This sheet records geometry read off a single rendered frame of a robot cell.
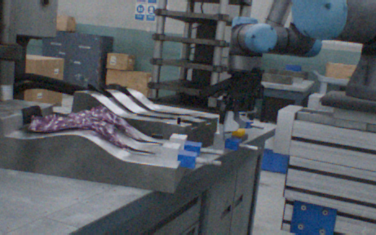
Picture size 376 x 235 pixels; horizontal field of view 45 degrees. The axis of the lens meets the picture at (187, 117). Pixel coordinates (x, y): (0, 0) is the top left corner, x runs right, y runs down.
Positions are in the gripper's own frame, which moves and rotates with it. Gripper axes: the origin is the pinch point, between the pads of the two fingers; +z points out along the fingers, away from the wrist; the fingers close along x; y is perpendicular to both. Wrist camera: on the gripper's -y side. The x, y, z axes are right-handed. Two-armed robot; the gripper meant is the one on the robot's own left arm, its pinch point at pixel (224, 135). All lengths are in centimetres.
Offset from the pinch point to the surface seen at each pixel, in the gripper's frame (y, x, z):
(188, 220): -4.0, -10.5, 25.2
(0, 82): -81, -13, -6
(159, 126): -12.2, -19.3, -2.8
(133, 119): -20.6, -19.5, -3.4
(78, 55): -481, 520, 14
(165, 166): 5.1, -47.1, -0.9
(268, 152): -59, 291, 67
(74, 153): -13, -54, -1
